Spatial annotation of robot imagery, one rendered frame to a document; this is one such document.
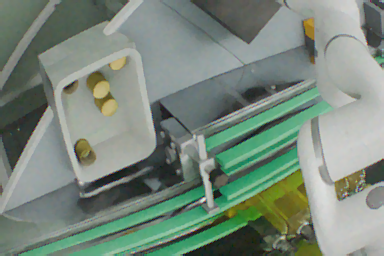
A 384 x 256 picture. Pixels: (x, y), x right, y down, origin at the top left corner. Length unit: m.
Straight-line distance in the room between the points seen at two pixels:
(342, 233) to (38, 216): 0.70
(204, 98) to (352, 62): 0.58
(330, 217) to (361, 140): 0.10
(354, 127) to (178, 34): 0.60
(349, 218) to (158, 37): 0.63
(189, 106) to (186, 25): 0.15
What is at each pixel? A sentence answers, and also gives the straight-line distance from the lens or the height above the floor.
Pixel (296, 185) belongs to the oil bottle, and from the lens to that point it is 1.18.
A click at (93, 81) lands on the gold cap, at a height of 0.80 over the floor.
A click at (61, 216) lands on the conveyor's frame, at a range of 1.15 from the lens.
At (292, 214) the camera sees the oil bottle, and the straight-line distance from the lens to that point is 1.12.
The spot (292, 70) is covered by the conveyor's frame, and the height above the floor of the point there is 0.83.
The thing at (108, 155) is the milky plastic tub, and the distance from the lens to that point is 1.15.
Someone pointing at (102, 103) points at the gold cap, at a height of 0.81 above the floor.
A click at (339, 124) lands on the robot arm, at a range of 0.67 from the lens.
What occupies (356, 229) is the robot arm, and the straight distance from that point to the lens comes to 0.68.
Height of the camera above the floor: 1.70
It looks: 48 degrees down
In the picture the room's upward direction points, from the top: 134 degrees clockwise
